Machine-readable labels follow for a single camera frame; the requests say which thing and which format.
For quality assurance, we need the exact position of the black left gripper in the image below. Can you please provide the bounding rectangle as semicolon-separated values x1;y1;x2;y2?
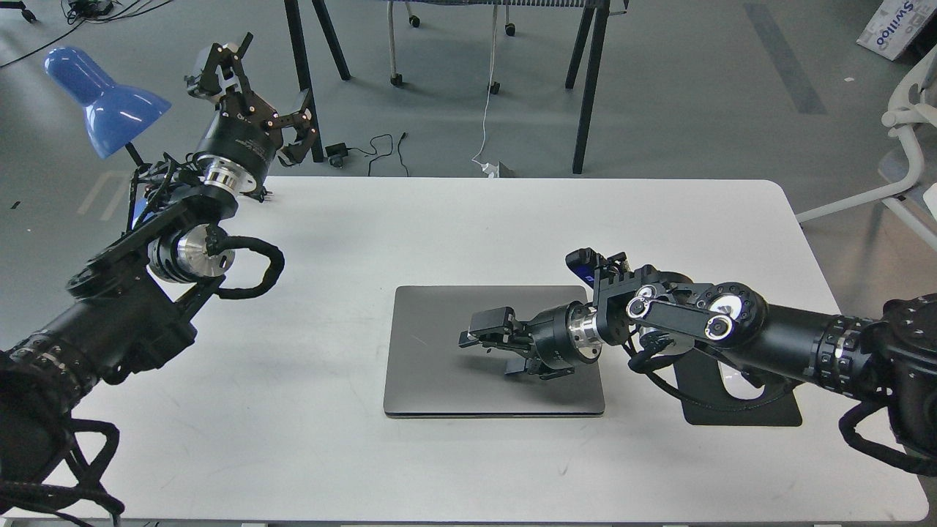
184;33;318;195

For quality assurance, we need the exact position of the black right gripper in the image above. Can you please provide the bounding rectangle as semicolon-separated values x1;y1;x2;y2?
458;302;604;380

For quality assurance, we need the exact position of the grey laptop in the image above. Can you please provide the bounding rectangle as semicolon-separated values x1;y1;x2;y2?
384;285;605;418

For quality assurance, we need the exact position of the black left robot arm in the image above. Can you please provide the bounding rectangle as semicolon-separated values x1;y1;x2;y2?
1;34;318;525

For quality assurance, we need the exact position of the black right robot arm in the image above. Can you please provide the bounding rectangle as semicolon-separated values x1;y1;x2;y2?
458;249;936;476

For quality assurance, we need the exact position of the blue desk lamp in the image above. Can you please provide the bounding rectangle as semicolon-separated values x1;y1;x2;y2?
44;46;171;167

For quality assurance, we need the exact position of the black mouse pad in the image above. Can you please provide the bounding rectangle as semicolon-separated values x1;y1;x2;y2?
673;351;802;427

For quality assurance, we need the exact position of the white computer mouse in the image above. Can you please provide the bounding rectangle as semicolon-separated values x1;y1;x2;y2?
717;363;764;400

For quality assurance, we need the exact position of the black-legged background table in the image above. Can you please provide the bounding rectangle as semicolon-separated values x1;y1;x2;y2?
282;1;630;176

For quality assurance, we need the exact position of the white office chair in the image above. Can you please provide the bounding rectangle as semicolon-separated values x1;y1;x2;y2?
796;49;936;249

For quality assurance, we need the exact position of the white cardboard box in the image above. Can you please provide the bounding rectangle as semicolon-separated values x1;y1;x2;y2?
856;1;936;62

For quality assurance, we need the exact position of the black power adapter cable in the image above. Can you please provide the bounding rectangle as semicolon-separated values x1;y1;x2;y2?
325;132;411;177

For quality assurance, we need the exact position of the white charger cable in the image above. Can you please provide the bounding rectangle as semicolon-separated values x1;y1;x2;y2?
471;0;517;179

